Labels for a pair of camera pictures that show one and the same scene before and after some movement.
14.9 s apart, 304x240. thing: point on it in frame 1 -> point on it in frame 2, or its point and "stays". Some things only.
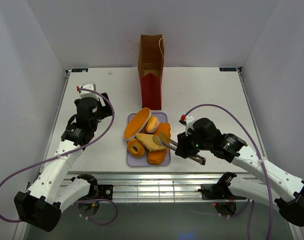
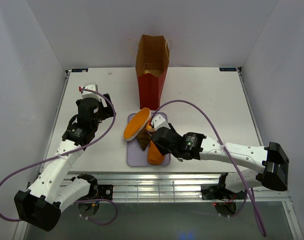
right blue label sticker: [227, 69] stays
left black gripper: [107, 110] stays
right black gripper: [183, 141] -> [162, 151]
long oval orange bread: [137, 123] stays
